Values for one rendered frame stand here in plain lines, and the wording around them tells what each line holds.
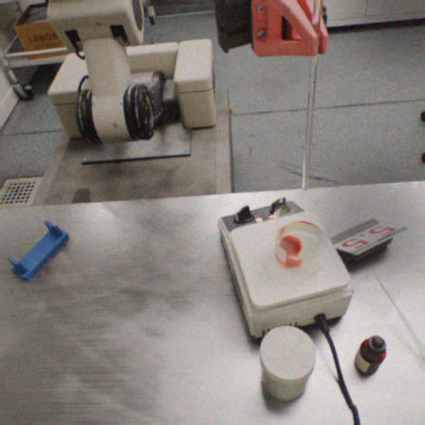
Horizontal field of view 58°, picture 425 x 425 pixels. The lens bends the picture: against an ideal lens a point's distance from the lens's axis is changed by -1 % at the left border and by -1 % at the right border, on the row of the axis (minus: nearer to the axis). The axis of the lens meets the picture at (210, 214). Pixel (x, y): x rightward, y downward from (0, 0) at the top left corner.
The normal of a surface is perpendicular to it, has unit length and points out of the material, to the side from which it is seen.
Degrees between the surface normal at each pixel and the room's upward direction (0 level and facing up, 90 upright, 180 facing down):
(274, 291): 0
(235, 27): 90
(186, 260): 0
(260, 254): 0
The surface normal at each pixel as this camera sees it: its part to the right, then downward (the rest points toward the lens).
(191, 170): -0.11, -0.65
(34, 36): 0.03, 0.76
